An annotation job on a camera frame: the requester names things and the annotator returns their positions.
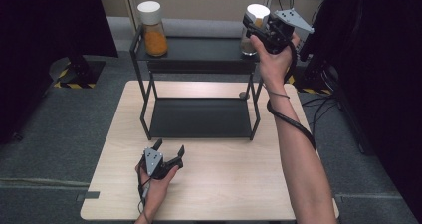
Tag brown spice jar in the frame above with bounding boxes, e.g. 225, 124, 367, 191
240, 3, 271, 57

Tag black cables on floor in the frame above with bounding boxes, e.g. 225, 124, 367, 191
300, 94, 343, 136

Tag thin wrist band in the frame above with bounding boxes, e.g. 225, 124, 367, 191
267, 90, 291, 100

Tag grey padded panel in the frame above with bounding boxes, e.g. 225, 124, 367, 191
161, 17, 248, 39

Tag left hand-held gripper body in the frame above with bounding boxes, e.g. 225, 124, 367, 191
140, 147, 183, 180

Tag hand-held gripper cable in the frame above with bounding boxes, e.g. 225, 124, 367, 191
136, 163, 151, 216
266, 40, 317, 151

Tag black metal two-tier rack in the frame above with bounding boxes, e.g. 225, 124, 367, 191
128, 25, 274, 141

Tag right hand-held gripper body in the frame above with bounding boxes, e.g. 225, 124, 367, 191
252, 8, 315, 55

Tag person's left hand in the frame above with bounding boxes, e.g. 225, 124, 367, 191
134, 163, 180, 218

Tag person's right hand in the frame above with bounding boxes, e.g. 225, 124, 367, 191
250, 33, 302, 93

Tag grey tape strip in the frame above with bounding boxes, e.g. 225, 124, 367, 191
76, 190, 101, 203

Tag black curtain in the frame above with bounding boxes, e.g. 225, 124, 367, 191
0, 0, 119, 145
298, 0, 422, 215

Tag right hand-held gripper cable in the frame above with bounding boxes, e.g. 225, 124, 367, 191
266, 40, 317, 151

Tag stand base with striped tape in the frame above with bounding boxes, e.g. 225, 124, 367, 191
48, 56, 106, 90
285, 64, 333, 96

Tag orange spice jar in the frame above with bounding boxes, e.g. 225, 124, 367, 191
136, 0, 169, 58

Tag left hand-held gripper cable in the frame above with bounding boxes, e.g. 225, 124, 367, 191
136, 163, 151, 216

